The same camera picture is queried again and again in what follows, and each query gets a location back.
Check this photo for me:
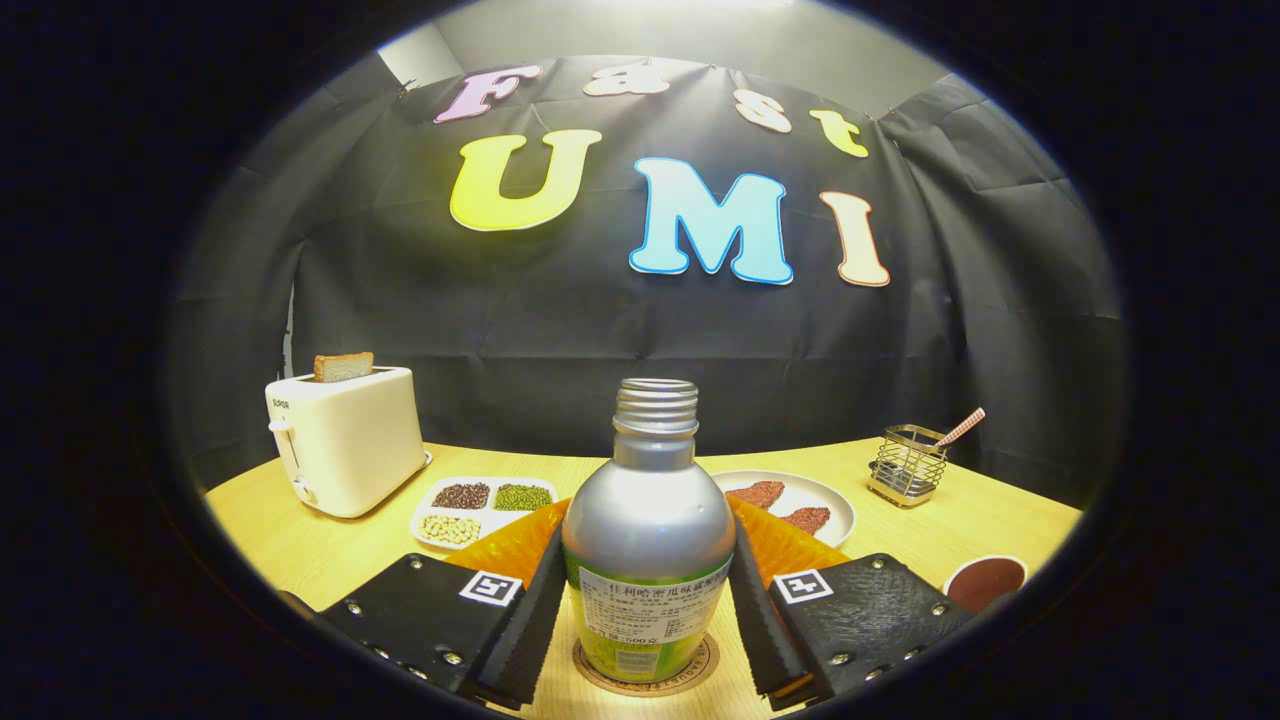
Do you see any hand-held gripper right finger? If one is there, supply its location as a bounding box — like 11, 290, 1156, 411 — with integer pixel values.
727, 495, 976, 711

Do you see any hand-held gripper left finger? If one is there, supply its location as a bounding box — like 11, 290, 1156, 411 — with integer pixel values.
315, 500, 569, 711

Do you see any white cup with thick handle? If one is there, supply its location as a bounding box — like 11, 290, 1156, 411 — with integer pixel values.
943, 555, 1029, 614

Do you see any round cork coaster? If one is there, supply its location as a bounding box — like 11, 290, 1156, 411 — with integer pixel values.
572, 632, 721, 698

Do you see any silver bottle with green label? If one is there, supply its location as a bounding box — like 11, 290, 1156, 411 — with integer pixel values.
561, 378, 738, 685

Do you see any heap of yellow soybeans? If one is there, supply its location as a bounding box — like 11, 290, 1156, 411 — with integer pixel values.
420, 514, 482, 546

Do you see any white divided dish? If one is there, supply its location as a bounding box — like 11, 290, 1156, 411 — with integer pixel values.
410, 476, 559, 552

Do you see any white round plate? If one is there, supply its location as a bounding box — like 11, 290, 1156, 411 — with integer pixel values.
710, 470, 857, 549

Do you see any wooden table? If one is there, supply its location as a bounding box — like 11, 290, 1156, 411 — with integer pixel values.
205, 437, 1084, 720

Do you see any white toaster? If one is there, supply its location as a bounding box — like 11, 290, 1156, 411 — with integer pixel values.
265, 366, 433, 519

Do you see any toast bread slice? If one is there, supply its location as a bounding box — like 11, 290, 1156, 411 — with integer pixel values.
313, 352, 376, 384

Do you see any black backdrop cloth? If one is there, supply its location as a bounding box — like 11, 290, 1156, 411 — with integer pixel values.
165, 55, 1126, 511

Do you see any wire basket holder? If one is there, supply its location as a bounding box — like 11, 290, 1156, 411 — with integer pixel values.
867, 425, 948, 508

